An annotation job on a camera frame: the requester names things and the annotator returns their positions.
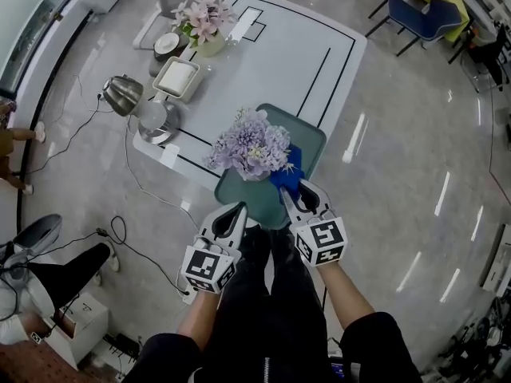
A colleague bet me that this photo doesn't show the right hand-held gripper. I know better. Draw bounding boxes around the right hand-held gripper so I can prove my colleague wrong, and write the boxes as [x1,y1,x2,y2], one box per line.
[279,178,349,269]

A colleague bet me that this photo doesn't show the blue cloth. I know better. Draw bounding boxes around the blue cloth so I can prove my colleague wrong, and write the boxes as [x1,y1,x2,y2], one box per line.
[268,144,307,206]

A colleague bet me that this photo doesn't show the person's black jacket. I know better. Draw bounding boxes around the person's black jacket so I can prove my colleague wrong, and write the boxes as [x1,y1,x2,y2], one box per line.
[130,311,425,383]

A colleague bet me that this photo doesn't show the white low cabinet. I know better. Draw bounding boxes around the white low cabinet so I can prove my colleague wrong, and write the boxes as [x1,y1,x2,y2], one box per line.
[480,223,511,295]

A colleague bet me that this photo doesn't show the white cardboard box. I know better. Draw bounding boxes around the white cardboard box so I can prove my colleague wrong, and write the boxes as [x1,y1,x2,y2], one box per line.
[39,290,110,371]

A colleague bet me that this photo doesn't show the white pot pink flowers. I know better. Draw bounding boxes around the white pot pink flowers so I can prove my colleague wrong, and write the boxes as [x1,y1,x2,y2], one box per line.
[170,0,239,58]

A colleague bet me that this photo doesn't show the white round lidded jar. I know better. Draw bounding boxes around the white round lidded jar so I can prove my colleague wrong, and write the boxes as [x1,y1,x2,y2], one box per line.
[153,32,191,61]

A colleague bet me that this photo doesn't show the small lit screen device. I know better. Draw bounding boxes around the small lit screen device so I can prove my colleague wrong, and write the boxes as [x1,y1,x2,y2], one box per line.
[327,355,347,383]

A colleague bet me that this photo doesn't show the stainless steel kettle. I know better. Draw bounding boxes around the stainless steel kettle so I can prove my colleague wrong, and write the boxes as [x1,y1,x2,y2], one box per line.
[101,74,145,117]

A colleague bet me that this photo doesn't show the blue chair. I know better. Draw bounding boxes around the blue chair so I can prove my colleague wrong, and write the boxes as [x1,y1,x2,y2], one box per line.
[364,0,465,58]

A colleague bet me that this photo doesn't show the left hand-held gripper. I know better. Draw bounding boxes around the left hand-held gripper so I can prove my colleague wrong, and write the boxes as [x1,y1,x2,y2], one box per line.
[181,200,250,295]

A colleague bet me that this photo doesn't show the person's left forearm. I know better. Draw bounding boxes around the person's left forearm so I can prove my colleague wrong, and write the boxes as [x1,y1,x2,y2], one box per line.
[176,289,223,345]

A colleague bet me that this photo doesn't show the white flower pot purple flowers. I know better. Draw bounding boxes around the white flower pot purple flowers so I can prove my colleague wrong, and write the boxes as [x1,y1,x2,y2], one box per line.
[202,107,293,183]

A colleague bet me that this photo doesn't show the black looped floor cable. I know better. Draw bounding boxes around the black looped floor cable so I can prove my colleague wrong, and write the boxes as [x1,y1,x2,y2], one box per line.
[63,215,193,295]

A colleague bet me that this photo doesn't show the white power cable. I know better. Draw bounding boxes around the white power cable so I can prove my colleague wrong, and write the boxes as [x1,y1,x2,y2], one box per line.
[124,114,201,225]

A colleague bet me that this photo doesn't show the person's right forearm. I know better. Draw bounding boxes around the person's right forearm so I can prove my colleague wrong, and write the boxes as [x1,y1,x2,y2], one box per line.
[318,261,378,331]

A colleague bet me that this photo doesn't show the green plastic tray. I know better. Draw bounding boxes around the green plastic tray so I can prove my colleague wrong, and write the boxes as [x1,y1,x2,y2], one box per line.
[213,102,328,231]

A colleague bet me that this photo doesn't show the brown patterned mat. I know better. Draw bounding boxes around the brown patterned mat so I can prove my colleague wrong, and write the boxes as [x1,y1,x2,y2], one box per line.
[0,342,77,383]

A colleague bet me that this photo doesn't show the black floor power strip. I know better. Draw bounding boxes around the black floor power strip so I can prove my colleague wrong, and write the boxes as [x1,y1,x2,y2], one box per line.
[102,332,141,375]

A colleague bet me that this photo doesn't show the white chair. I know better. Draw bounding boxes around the white chair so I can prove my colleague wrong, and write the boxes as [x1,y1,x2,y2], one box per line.
[132,0,200,51]

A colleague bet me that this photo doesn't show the white square tissue box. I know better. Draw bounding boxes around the white square tissue box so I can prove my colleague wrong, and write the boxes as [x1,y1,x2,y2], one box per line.
[152,56,201,105]

